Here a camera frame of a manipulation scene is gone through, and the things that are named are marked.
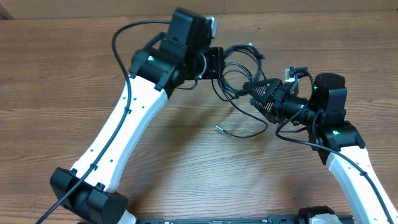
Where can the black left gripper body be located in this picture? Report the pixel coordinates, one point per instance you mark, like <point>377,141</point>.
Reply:
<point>213,70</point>

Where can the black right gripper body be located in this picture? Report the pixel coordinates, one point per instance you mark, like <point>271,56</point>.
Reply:
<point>284,101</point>

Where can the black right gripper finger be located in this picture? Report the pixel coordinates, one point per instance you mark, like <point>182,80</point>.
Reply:
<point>269,109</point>
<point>263,91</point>

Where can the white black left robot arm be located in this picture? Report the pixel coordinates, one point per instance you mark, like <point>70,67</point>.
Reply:
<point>89,188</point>

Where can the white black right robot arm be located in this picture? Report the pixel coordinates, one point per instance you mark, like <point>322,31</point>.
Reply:
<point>311,111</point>

